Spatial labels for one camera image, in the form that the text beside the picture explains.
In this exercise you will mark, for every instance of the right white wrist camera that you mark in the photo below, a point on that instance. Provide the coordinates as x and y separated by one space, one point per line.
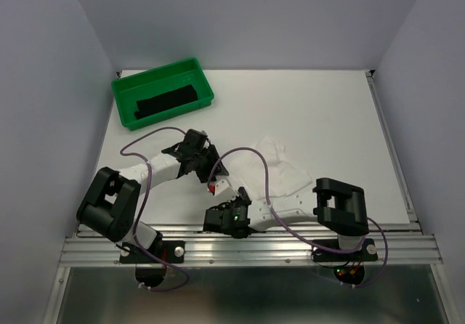
222 190

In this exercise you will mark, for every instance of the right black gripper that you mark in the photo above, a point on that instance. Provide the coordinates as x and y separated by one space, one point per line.
226 205

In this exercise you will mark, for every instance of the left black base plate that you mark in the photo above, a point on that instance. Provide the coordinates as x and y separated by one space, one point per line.
171 251

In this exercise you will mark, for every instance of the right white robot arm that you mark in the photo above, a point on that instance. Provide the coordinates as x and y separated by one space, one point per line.
338 206

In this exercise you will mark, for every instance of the aluminium frame rail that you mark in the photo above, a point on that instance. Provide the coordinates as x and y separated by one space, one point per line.
274 248

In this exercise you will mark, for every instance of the black rolled t shirt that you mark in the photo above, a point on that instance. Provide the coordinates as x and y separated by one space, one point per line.
165 101

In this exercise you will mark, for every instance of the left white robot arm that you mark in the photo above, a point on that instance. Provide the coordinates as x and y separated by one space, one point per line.
110 204

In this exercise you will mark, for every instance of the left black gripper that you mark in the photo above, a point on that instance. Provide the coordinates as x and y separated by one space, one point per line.
203 176

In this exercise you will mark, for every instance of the white t shirt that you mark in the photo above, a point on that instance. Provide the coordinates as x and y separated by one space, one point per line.
285 178

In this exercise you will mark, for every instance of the green plastic bin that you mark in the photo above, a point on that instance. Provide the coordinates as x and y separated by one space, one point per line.
150 83

